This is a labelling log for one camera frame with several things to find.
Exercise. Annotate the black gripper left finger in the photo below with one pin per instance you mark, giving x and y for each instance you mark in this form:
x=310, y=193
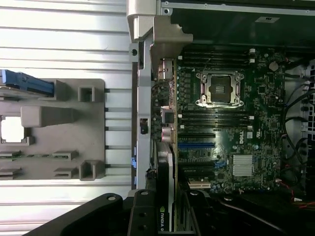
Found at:
x=142, y=214

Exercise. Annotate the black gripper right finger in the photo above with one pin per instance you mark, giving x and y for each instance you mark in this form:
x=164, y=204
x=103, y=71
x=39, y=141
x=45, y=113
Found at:
x=197, y=216

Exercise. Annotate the white expansion slot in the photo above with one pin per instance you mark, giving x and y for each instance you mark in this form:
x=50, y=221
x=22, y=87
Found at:
x=199, y=185

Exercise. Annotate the silver chipset heatsink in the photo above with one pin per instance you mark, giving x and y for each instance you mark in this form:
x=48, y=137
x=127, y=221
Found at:
x=242, y=166

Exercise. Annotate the blue expansion slot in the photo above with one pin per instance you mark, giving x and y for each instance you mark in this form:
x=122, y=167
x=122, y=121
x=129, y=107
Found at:
x=197, y=145

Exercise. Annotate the grey plastic parts rack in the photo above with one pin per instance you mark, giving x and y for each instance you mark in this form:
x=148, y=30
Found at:
x=81, y=137

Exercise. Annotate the open dark grey PC case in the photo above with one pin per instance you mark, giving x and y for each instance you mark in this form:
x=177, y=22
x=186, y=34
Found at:
x=142, y=98

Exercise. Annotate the green motherboard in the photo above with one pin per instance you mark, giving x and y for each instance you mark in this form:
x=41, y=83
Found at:
x=265, y=118

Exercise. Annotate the metal CPU socket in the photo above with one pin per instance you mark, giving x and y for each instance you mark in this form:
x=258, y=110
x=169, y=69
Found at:
x=220, y=89

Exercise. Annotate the silver CPU chip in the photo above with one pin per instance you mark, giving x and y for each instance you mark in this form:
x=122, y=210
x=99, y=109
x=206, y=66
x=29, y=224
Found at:
x=12, y=129

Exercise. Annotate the perforated metal drive cage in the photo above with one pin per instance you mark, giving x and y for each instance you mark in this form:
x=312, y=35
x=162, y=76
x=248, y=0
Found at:
x=310, y=98

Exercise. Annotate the silver coin cell battery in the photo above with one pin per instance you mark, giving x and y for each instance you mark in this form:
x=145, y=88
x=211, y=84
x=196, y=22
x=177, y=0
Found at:
x=273, y=67

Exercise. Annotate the hard disk with blue caddy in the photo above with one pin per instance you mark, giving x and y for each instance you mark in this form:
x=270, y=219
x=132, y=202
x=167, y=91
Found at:
x=32, y=82

